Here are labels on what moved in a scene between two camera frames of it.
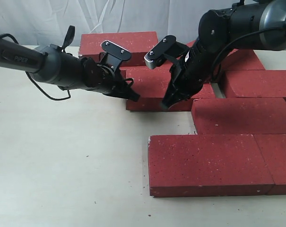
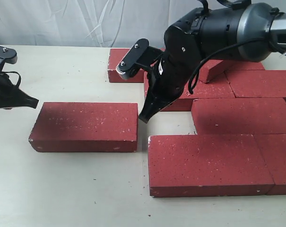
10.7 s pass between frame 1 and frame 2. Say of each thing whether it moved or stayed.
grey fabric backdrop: stayed
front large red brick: stayed
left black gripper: moved
